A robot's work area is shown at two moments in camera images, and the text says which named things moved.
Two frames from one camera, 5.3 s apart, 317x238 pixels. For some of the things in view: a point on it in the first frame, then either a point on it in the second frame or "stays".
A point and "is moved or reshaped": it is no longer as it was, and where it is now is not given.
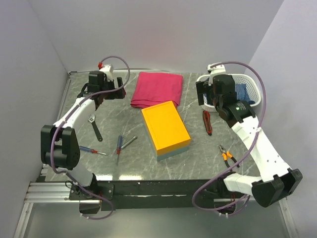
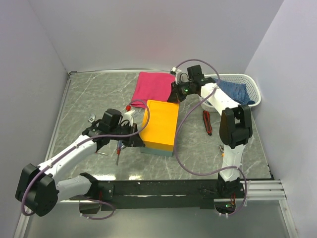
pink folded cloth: [152, 89] stays
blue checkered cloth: [241, 94] stays
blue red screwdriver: [119, 147] stays
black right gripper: [199, 86] -> [175, 96]
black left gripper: [121, 93] -> [134, 141]
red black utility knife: [206, 117] stays
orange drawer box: [166, 131] is moved or reshaped
